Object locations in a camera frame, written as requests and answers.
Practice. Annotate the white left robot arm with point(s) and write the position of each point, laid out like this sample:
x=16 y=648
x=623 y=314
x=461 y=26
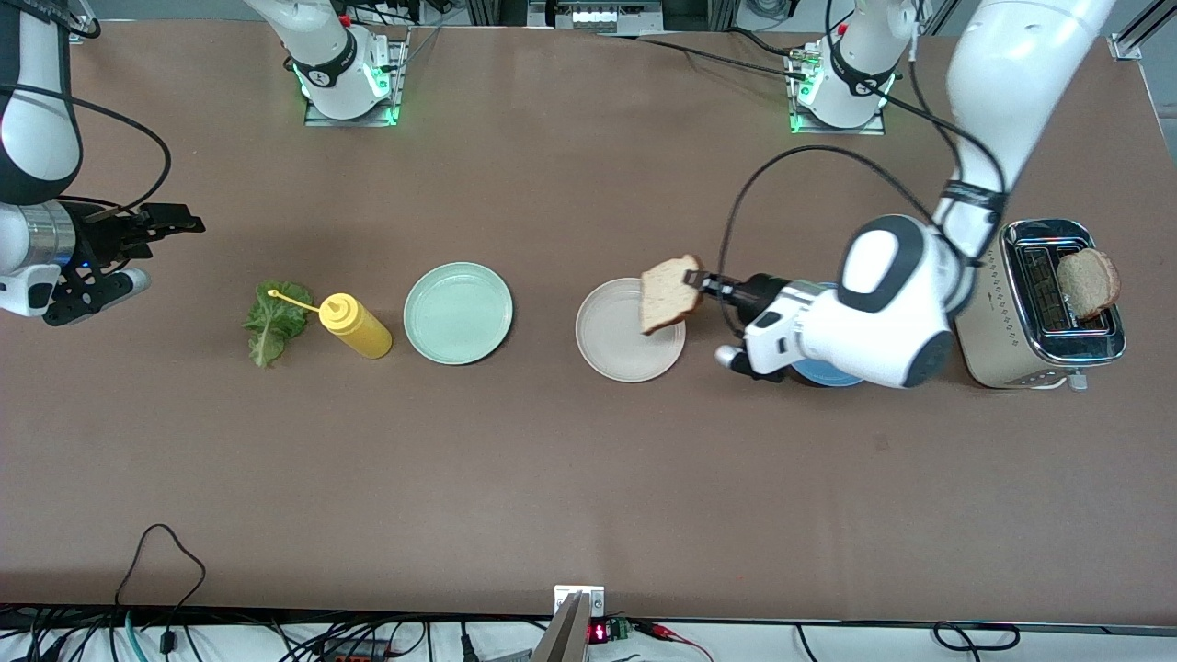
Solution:
x=901 y=303

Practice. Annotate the white metal bracket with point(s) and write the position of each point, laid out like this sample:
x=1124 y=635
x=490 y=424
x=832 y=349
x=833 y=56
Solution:
x=579 y=596

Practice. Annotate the beige chrome toaster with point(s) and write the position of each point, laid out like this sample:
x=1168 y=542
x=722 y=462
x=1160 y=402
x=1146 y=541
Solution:
x=993 y=313

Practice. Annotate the brown crust bread slice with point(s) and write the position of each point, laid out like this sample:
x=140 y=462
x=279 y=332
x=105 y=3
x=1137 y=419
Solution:
x=1090 y=280
x=667 y=296

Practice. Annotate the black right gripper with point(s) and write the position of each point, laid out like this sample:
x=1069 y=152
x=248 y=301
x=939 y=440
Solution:
x=103 y=238

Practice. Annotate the green lettuce leaf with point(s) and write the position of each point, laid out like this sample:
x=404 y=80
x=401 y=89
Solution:
x=274 y=322

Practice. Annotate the red display module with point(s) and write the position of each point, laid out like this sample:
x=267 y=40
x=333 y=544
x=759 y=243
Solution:
x=609 y=632

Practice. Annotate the aluminium frame profile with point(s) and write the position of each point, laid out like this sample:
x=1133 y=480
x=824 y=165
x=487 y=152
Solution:
x=1140 y=28

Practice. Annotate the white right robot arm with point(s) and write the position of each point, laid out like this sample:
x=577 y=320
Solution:
x=37 y=147

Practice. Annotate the grey electronics box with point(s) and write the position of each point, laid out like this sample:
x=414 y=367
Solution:
x=593 y=14

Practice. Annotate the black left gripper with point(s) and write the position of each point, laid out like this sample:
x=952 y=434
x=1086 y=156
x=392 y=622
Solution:
x=759 y=291

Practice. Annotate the beige plate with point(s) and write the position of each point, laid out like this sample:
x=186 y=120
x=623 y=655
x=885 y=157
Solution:
x=616 y=354

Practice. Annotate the red clip lead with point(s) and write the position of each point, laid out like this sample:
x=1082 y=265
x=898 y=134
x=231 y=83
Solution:
x=671 y=634

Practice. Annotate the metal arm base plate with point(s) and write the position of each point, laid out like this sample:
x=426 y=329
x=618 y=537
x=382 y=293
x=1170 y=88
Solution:
x=837 y=130
x=349 y=120

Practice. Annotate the grey metal bar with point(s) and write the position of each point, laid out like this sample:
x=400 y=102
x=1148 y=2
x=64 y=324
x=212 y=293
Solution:
x=563 y=639

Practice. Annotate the yellow squeeze bottle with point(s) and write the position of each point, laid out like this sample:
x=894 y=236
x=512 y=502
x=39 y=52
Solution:
x=359 y=333

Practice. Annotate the pale green plate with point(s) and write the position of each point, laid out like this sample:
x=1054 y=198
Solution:
x=458 y=313

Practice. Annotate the blue plate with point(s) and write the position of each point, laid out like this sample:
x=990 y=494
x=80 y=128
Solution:
x=828 y=375

